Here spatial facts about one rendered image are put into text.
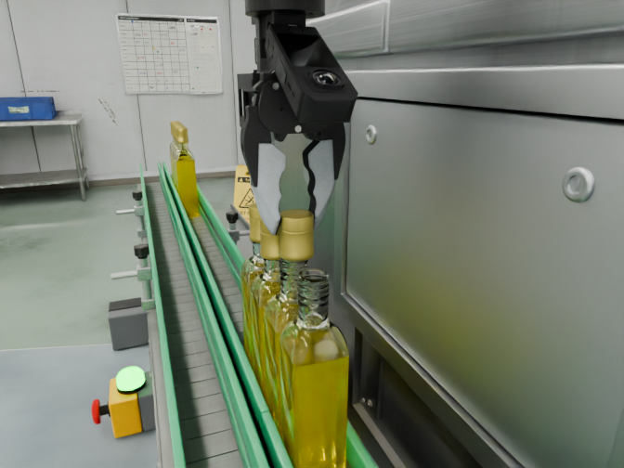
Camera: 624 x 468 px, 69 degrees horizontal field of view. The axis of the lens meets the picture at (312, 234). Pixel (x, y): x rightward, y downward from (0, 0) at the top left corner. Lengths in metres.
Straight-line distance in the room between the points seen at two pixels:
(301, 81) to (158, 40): 5.92
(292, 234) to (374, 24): 0.26
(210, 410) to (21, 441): 0.37
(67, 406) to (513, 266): 0.81
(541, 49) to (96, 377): 0.92
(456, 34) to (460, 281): 0.22
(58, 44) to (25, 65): 0.44
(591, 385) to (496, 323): 0.09
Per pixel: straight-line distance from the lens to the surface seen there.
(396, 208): 0.52
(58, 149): 6.37
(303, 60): 0.38
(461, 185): 0.42
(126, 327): 1.07
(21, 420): 0.99
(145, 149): 6.31
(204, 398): 0.71
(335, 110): 0.35
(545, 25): 0.37
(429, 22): 0.47
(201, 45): 6.30
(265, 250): 0.52
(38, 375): 1.10
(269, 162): 0.42
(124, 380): 0.83
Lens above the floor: 1.31
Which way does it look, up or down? 19 degrees down
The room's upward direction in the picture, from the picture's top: straight up
